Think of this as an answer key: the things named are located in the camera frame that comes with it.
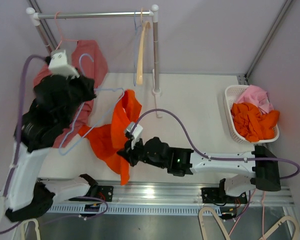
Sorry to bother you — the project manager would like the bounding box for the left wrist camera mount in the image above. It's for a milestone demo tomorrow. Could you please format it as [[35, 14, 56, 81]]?
[[48, 49, 80, 78]]

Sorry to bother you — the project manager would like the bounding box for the aluminium mounting rail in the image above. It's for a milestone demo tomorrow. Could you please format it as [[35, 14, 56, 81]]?
[[22, 177, 295, 216]]

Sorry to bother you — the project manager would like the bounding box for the beige plastic hanger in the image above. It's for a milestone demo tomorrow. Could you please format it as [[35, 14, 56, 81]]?
[[136, 21, 151, 85], [140, 7, 144, 26]]

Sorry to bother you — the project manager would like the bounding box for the silver clothes rack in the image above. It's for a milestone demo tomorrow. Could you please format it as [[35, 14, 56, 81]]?
[[26, 0, 162, 109]]

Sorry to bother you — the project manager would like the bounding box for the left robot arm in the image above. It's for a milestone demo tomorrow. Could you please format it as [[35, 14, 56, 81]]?
[[4, 74, 98, 223]]

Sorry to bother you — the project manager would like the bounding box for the light pink t shirt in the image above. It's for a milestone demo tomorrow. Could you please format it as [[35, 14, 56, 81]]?
[[235, 85, 274, 114]]

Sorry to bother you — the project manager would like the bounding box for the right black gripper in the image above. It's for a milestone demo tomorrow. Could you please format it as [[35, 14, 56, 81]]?
[[117, 135, 167, 170]]

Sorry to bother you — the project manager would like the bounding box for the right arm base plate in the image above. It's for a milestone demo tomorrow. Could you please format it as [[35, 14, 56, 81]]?
[[200, 187, 248, 207]]

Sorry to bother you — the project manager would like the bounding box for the beige hanger bottom left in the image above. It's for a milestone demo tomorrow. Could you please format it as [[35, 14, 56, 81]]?
[[20, 217, 42, 240]]

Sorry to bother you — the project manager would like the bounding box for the beige hanger bottom right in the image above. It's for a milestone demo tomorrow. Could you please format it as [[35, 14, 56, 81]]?
[[260, 216, 300, 240]]

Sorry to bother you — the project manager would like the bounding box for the beige hanger bottom centre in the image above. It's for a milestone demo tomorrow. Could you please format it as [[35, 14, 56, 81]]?
[[198, 206, 231, 240]]

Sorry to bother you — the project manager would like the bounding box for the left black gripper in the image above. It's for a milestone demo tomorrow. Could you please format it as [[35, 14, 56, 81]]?
[[60, 67, 96, 126]]

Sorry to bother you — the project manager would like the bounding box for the orange t shirt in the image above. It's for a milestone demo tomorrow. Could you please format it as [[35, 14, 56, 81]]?
[[230, 102, 280, 143], [78, 89, 142, 185]]

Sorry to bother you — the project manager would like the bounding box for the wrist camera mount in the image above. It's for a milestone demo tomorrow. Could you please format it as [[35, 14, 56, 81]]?
[[48, 49, 80, 78], [124, 122, 143, 150]]

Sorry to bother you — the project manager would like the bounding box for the pink plastic hanger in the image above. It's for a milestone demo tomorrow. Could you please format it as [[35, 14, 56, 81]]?
[[54, 11, 78, 50]]

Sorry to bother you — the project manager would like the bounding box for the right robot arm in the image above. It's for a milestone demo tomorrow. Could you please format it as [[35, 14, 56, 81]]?
[[117, 137, 282, 203]]

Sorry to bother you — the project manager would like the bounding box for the salmon pink t shirt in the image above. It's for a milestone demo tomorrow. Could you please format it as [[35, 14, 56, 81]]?
[[33, 40, 108, 148]]

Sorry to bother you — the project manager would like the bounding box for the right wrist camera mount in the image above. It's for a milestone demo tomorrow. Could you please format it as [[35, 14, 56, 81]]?
[[124, 122, 143, 150]]

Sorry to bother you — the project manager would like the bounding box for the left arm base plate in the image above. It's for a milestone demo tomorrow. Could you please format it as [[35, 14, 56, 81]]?
[[69, 185, 114, 202]]

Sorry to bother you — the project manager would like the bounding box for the white plastic laundry basket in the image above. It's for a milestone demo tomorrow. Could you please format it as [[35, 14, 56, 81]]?
[[224, 84, 280, 144]]

